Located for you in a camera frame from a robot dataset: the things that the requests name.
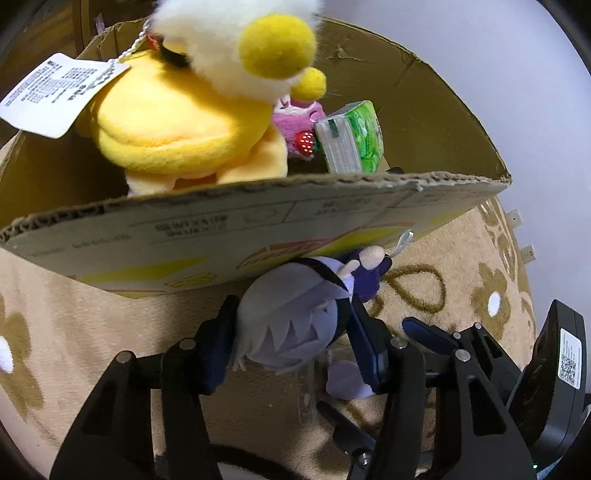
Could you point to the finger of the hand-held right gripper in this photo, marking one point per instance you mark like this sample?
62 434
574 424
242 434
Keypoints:
346 429
429 334

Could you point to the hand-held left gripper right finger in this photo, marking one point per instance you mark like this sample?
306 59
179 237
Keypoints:
369 353

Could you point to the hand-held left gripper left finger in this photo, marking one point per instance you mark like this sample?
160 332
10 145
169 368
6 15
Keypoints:
217 350

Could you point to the lavender-haired plush doll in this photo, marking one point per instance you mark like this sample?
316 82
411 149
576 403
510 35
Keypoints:
286 314

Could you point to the cardboard box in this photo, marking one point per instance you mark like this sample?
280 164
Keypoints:
184 230

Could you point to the green juice carton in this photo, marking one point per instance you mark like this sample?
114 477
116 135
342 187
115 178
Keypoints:
355 138

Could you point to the yellow and white plush toy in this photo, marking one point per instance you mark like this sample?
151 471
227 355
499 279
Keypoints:
175 124

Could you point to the pink plush toy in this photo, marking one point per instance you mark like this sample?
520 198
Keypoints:
288 124

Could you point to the beige flower-print blanket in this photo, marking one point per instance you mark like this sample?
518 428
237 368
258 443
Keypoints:
92 314

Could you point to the white wall socket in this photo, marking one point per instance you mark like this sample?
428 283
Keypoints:
528 254
513 218

